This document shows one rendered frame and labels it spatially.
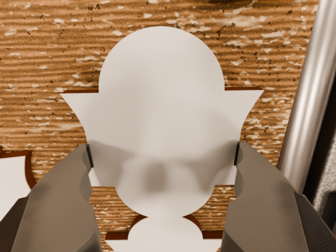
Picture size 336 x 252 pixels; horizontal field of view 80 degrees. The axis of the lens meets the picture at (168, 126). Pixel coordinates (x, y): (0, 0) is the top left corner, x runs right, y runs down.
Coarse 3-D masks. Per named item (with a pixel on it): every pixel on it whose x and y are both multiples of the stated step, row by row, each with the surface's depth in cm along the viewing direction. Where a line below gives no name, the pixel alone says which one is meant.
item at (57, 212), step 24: (72, 168) 10; (48, 192) 9; (72, 192) 9; (24, 216) 8; (48, 216) 8; (72, 216) 8; (24, 240) 7; (48, 240) 7; (72, 240) 7; (96, 240) 7
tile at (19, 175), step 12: (0, 156) 16; (12, 156) 16; (24, 156) 15; (0, 168) 16; (12, 168) 16; (24, 168) 16; (0, 180) 16; (12, 180) 16; (24, 180) 16; (0, 192) 17; (12, 192) 17; (24, 192) 17; (0, 204) 17; (12, 204) 17; (0, 216) 18
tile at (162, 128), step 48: (144, 48) 11; (192, 48) 11; (96, 96) 12; (144, 96) 12; (192, 96) 12; (240, 96) 12; (96, 144) 13; (144, 144) 13; (192, 144) 13; (144, 192) 15; (192, 192) 15
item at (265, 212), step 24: (240, 144) 12; (240, 168) 10; (264, 168) 10; (240, 192) 9; (264, 192) 8; (288, 192) 8; (240, 216) 7; (264, 216) 7; (288, 216) 7; (240, 240) 7; (264, 240) 7; (288, 240) 7
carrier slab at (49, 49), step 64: (0, 0) 12; (64, 0) 12; (128, 0) 12; (192, 0) 12; (256, 0) 12; (0, 64) 13; (64, 64) 13; (256, 64) 13; (0, 128) 15; (64, 128) 15; (256, 128) 15
